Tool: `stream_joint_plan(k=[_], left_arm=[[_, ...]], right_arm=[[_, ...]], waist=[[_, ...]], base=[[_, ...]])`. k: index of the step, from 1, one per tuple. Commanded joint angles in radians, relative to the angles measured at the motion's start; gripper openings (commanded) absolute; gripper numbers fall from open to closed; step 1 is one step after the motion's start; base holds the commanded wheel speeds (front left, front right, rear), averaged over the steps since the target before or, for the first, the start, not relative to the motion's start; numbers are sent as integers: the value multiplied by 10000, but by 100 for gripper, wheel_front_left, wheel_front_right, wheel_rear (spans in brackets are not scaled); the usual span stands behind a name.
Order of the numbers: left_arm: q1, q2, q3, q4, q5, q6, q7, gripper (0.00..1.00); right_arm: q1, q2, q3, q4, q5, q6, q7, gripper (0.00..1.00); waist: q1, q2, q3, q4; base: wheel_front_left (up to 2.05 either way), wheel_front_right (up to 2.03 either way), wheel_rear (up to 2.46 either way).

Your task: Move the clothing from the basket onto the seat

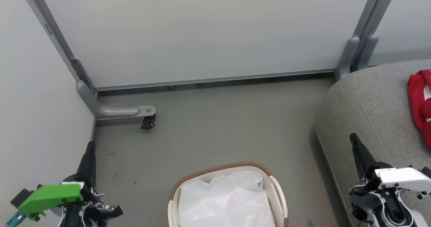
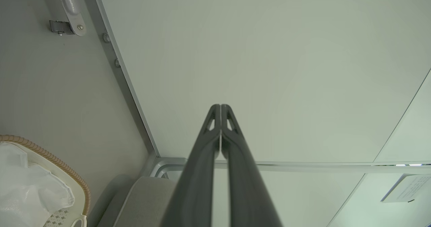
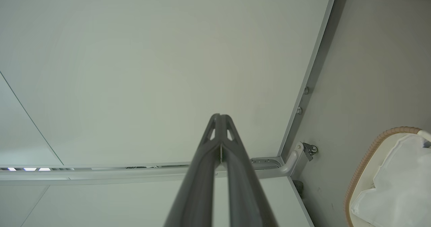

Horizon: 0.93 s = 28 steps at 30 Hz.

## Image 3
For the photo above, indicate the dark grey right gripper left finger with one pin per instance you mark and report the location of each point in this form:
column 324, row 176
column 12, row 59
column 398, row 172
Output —
column 195, row 186

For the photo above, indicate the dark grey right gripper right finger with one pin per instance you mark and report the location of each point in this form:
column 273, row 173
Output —
column 245, row 193

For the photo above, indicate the wicker laundry basket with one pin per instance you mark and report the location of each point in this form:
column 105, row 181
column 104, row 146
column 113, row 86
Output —
column 362, row 163

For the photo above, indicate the white clothing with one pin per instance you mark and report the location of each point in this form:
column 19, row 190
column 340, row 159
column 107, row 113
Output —
column 400, row 186

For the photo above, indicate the curved grey metal tube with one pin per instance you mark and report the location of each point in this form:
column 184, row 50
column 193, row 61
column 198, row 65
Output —
column 292, row 161

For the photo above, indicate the small metal caster bracket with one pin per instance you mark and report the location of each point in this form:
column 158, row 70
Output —
column 310, row 150

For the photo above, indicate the grey metal wall rail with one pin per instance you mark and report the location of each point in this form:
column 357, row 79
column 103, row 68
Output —
column 101, row 175
column 315, row 62

